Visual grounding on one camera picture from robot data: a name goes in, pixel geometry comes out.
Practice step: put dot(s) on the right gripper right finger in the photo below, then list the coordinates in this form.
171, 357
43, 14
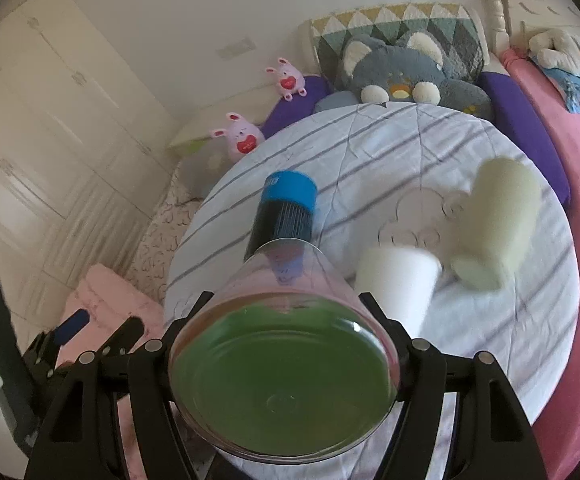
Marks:
491, 436

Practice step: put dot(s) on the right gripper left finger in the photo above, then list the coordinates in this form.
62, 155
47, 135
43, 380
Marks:
109, 409

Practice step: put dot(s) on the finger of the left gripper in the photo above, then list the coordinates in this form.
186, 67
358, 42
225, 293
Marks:
124, 338
68, 329

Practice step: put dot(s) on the clear jar green pink paper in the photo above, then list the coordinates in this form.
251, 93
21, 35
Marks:
284, 365

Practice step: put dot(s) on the white paper cup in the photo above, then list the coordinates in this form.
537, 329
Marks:
402, 280

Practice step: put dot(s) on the pale green ceramic cup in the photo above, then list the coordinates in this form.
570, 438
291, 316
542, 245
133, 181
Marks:
497, 224

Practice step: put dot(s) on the light pink folded quilt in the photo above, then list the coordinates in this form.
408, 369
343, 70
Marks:
109, 300

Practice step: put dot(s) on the heart pattern sheet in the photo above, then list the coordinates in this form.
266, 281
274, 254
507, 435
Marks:
148, 270

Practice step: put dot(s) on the cream wardrobe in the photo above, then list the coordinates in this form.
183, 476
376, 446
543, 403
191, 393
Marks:
84, 158

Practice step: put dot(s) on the black can blue cap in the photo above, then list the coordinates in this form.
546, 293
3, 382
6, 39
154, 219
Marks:
286, 210

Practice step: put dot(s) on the pink bunny plush front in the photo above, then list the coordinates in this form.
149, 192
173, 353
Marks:
242, 137

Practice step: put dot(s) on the pink bunny plush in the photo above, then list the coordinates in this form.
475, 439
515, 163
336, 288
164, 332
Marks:
242, 137
289, 80

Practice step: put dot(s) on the striped white quilt cover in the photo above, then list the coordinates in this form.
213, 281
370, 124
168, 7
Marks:
398, 175

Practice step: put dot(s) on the pink bunny plush rear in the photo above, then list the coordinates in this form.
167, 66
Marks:
289, 80

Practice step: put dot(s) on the purple cushion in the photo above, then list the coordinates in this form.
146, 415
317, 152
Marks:
513, 115

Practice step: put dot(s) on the grey cat plush pillow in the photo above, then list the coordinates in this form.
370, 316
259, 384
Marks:
414, 70

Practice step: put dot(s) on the white plush toy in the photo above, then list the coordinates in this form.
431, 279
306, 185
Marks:
556, 48

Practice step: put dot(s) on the diamond pattern quilted cushion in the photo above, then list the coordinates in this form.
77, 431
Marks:
457, 28

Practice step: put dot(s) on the cream wooden headboard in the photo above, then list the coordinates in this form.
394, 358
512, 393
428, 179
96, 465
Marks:
512, 23

